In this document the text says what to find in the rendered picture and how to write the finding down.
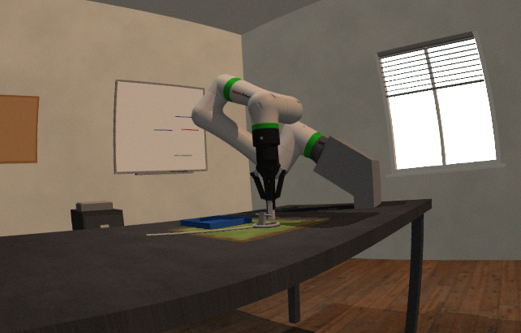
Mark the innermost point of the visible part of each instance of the white ring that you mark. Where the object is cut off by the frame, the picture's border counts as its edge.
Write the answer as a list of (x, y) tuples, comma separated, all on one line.
[(266, 225)]

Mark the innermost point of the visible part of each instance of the blue tray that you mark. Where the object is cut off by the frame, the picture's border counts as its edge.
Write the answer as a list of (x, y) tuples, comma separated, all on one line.
[(220, 221)]

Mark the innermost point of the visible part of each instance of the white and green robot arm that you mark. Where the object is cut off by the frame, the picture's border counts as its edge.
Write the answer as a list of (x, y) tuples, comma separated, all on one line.
[(266, 110)]

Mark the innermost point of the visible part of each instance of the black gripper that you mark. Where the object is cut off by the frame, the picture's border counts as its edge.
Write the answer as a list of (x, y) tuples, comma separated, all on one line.
[(268, 166)]

